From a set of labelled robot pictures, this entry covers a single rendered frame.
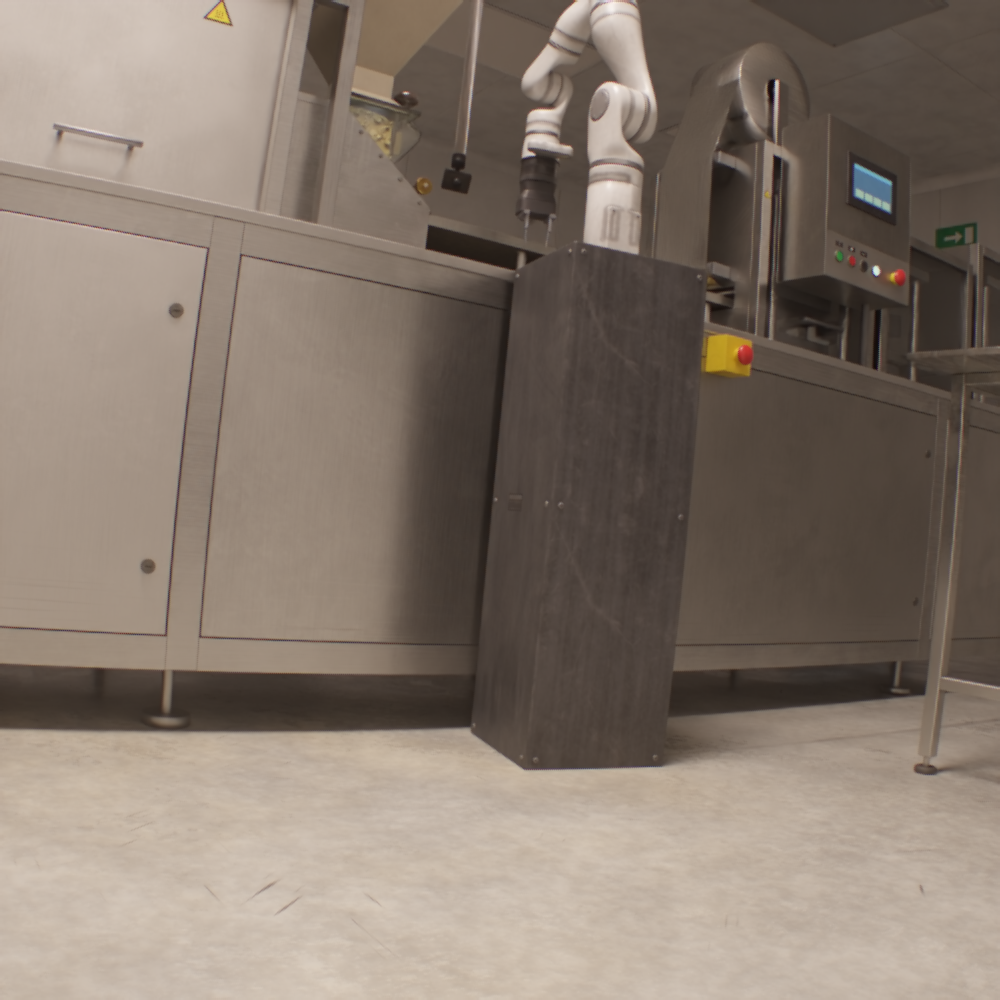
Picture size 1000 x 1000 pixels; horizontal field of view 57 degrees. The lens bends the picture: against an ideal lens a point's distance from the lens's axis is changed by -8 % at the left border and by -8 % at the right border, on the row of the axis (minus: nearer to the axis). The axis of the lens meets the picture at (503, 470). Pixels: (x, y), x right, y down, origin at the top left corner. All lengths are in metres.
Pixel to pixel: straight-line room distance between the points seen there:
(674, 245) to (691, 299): 0.95
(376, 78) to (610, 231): 0.67
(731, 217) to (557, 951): 1.95
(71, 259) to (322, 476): 0.50
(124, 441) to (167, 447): 0.06
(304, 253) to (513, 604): 0.64
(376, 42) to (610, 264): 0.78
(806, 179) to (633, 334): 1.02
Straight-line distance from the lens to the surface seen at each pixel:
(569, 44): 2.04
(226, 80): 1.82
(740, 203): 2.50
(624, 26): 1.84
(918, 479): 2.59
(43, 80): 1.75
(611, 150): 1.69
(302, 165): 1.89
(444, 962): 0.88
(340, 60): 1.90
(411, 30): 2.10
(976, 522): 2.85
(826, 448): 2.29
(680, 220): 2.55
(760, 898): 1.10
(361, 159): 1.94
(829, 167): 2.43
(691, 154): 2.61
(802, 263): 2.39
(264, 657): 1.55
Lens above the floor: 0.38
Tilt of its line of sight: 2 degrees up
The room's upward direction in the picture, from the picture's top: 6 degrees clockwise
